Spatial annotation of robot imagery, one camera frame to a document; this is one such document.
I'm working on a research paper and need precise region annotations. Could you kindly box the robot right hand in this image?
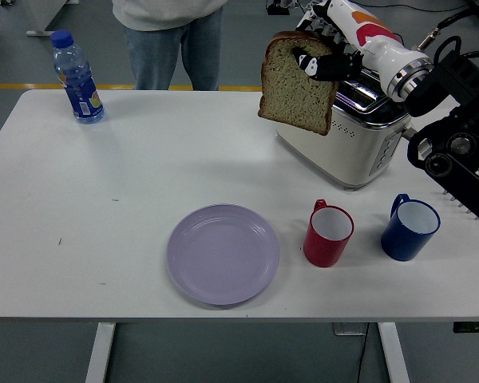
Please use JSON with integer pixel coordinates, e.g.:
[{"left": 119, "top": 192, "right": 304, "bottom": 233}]
[{"left": 291, "top": 0, "right": 434, "bottom": 87}]

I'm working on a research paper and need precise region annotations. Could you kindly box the bread slice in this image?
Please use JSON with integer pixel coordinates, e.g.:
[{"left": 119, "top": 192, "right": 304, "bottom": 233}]
[{"left": 257, "top": 30, "right": 340, "bottom": 136}]

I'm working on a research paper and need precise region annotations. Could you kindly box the lilac round plate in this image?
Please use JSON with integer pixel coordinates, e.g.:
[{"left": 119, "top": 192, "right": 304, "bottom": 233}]
[{"left": 166, "top": 203, "right": 281, "bottom": 306}]

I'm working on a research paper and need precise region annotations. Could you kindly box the black power strip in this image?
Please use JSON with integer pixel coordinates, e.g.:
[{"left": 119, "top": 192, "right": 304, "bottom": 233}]
[{"left": 266, "top": 0, "right": 291, "bottom": 16}]

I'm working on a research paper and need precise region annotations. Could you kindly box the cream and chrome toaster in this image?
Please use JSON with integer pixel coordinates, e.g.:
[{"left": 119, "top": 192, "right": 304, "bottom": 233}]
[{"left": 275, "top": 65, "right": 418, "bottom": 192}]

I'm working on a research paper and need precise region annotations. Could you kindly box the person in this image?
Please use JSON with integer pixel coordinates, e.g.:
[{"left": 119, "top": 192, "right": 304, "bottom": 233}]
[{"left": 111, "top": 0, "right": 228, "bottom": 92}]

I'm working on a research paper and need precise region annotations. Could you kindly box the blue mug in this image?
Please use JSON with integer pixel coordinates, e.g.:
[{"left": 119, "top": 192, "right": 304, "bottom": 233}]
[{"left": 380, "top": 193, "right": 441, "bottom": 263}]

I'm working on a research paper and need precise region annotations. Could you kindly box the red mug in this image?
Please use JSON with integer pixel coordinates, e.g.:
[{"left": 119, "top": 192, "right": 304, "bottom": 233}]
[{"left": 303, "top": 198, "right": 355, "bottom": 268}]

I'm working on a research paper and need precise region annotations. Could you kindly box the clear bottle with blue cap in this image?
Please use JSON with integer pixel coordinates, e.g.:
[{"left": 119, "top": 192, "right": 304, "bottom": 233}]
[{"left": 49, "top": 30, "right": 106, "bottom": 125}]

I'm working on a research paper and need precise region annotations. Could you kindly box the white table leg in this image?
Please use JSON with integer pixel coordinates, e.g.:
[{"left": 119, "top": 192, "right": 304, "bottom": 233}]
[
  {"left": 84, "top": 322, "right": 117, "bottom": 383},
  {"left": 377, "top": 322, "right": 410, "bottom": 383}
]

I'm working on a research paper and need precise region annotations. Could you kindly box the yellow floor tape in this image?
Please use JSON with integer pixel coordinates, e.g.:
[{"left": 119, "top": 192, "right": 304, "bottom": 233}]
[{"left": 0, "top": 82, "right": 264, "bottom": 93}]

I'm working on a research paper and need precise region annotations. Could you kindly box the clear under-table bracket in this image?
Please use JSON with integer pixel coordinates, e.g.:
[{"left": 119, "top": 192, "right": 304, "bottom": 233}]
[{"left": 333, "top": 322, "right": 369, "bottom": 336}]

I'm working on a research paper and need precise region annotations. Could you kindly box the black under-table cable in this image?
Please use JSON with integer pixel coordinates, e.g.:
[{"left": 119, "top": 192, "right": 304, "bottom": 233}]
[{"left": 357, "top": 322, "right": 370, "bottom": 383}]

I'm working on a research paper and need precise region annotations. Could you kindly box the white desk frame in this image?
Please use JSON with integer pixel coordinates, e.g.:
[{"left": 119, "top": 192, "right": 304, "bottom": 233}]
[{"left": 26, "top": 0, "right": 81, "bottom": 39}]

